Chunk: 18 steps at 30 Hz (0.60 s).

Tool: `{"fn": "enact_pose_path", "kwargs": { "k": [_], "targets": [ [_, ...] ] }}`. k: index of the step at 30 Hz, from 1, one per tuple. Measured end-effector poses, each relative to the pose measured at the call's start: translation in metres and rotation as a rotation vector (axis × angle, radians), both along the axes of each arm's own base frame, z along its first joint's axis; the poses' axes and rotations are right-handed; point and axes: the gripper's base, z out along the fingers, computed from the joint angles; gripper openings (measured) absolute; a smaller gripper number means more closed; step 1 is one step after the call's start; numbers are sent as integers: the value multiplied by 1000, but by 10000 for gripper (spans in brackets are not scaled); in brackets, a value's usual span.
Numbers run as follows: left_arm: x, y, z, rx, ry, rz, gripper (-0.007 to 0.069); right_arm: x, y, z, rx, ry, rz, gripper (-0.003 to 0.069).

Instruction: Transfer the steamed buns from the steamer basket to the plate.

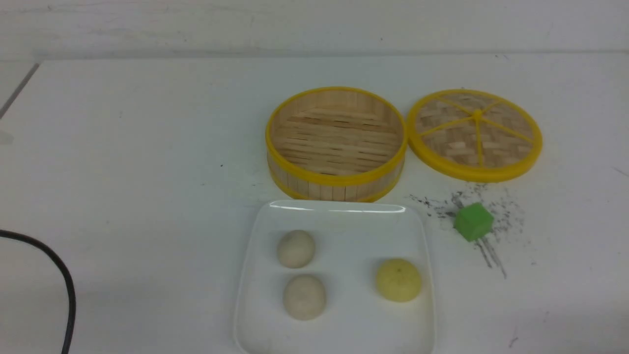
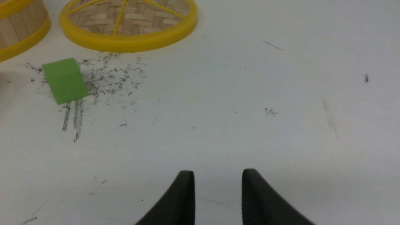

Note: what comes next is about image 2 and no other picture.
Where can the yellow-rimmed bamboo steamer basket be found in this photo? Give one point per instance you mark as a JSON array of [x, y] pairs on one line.
[[23, 24]]

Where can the green cube block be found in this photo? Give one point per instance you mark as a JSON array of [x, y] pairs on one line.
[[65, 80]]

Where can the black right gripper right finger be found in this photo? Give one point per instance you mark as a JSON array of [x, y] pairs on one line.
[[262, 205]]

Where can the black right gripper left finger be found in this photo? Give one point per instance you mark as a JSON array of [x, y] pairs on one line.
[[176, 206]]

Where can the yellow-rimmed bamboo steamer lid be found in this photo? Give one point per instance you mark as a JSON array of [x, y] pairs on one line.
[[128, 26]]

